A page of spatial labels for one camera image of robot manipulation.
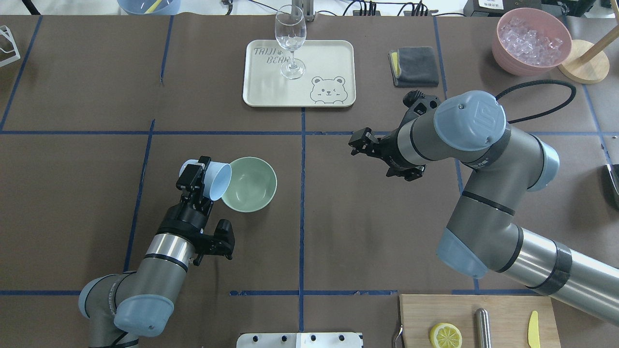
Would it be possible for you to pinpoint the grey folded cloth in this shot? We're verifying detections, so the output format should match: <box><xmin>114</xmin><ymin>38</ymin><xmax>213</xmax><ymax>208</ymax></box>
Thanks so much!
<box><xmin>388</xmin><ymin>46</ymin><xmax>439</xmax><ymax>88</ymax></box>

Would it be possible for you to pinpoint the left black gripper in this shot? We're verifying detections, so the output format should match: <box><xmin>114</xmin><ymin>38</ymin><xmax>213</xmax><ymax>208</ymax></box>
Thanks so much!
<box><xmin>157</xmin><ymin>156</ymin><xmax>214</xmax><ymax>252</ymax></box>

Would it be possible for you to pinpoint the clear wine glass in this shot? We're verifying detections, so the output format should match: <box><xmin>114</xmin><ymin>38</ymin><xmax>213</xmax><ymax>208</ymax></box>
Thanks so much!
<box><xmin>274</xmin><ymin>4</ymin><xmax>307</xmax><ymax>80</ymax></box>

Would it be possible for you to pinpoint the white cup rack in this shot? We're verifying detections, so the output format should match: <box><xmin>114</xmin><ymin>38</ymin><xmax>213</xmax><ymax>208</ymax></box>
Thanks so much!
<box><xmin>0</xmin><ymin>26</ymin><xmax>21</xmax><ymax>67</ymax></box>

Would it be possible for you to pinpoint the half lemon slice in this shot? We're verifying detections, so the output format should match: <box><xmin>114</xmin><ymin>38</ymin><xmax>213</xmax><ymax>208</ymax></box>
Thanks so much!
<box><xmin>428</xmin><ymin>322</ymin><xmax>463</xmax><ymax>348</ymax></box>

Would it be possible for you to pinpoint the wooden cutting board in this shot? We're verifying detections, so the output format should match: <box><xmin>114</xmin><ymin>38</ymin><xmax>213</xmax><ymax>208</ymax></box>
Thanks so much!
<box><xmin>398</xmin><ymin>294</ymin><xmax>562</xmax><ymax>348</ymax></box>

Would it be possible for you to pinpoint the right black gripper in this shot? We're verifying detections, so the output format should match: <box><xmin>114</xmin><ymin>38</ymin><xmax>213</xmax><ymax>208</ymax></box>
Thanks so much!
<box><xmin>349</xmin><ymin>128</ymin><xmax>426</xmax><ymax>181</ymax></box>

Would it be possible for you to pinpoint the metal muddler black tip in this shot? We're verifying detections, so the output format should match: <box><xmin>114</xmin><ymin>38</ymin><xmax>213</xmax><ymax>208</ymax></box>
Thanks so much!
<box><xmin>475</xmin><ymin>308</ymin><xmax>492</xmax><ymax>348</ymax></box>

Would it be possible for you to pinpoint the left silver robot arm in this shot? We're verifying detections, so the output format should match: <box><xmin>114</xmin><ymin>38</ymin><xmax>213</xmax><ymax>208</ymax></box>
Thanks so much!
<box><xmin>79</xmin><ymin>156</ymin><xmax>214</xmax><ymax>348</ymax></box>

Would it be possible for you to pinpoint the yellow plastic knife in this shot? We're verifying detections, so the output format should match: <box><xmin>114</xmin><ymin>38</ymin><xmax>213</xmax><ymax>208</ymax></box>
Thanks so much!
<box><xmin>528</xmin><ymin>310</ymin><xmax>540</xmax><ymax>348</ymax></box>

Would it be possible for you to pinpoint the light green bowl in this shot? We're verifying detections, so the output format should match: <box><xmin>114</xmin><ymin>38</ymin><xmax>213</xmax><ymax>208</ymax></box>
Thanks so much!
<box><xmin>222</xmin><ymin>157</ymin><xmax>277</xmax><ymax>212</ymax></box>

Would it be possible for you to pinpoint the cream bear tray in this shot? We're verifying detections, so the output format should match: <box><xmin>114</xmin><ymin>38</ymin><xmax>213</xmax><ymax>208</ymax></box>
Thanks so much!
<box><xmin>242</xmin><ymin>40</ymin><xmax>356</xmax><ymax>108</ymax></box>

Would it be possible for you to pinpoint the wooden stand with carton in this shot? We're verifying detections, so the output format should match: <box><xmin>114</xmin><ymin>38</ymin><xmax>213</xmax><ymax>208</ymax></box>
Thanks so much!
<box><xmin>559</xmin><ymin>26</ymin><xmax>619</xmax><ymax>84</ymax></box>

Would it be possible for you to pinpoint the light blue plastic cup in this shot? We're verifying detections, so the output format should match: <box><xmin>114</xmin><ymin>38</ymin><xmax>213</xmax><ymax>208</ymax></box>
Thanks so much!
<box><xmin>179</xmin><ymin>159</ymin><xmax>232</xmax><ymax>201</ymax></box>

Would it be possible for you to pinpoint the pink bowl of ice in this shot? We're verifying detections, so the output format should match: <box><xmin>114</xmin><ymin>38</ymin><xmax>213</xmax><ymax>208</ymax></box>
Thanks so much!
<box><xmin>492</xmin><ymin>7</ymin><xmax>572</xmax><ymax>76</ymax></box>

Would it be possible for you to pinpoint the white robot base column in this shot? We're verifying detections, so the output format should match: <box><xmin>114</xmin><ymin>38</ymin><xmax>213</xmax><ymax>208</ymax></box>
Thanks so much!
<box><xmin>236</xmin><ymin>332</ymin><xmax>364</xmax><ymax>348</ymax></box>

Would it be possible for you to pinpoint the blue bowl with fork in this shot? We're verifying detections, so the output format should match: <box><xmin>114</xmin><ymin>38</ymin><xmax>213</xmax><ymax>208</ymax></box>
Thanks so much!
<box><xmin>117</xmin><ymin>0</ymin><xmax>183</xmax><ymax>15</ymax></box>

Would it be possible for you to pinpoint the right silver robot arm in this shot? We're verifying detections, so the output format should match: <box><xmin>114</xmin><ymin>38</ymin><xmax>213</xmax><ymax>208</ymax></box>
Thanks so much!
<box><xmin>348</xmin><ymin>90</ymin><xmax>619</xmax><ymax>325</ymax></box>

